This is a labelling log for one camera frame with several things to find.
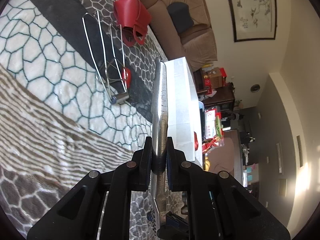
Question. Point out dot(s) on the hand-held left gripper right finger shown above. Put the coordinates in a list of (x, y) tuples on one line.
[(172, 165)]

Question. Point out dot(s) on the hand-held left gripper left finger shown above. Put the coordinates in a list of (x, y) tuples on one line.
[(143, 165)]

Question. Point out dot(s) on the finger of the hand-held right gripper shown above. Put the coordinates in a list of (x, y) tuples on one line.
[(150, 216), (175, 218)]

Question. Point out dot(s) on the white cardboard box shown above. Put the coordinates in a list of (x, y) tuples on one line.
[(180, 100)]

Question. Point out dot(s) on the red snack packet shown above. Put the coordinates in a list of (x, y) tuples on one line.
[(211, 146)]

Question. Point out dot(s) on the dark plastic tray clear lid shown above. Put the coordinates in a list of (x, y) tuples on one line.
[(202, 120)]

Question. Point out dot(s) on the white snack packet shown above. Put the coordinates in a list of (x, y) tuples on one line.
[(210, 125)]

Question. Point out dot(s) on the dark wooden cabinet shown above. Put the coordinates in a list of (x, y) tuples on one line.
[(220, 98)]

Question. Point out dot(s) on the small red packet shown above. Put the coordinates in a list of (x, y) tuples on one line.
[(127, 76)]

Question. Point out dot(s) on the cardboard box red flaps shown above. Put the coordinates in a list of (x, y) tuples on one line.
[(216, 80)]

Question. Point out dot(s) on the grey white printed blanket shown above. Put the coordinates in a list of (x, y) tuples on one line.
[(37, 130)]

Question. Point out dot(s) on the round ceiling light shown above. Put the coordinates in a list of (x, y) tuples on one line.
[(255, 88)]

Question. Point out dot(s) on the brown sofa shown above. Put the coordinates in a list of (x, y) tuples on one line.
[(200, 47)]

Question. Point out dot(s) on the black cushion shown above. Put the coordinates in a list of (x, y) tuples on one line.
[(180, 17)]

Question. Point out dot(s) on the red silicone cup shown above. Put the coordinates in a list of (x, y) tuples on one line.
[(130, 10)]

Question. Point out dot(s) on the wall air vent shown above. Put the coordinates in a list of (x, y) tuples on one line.
[(300, 151)]

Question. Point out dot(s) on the framed wall painting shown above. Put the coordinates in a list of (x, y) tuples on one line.
[(252, 7)]

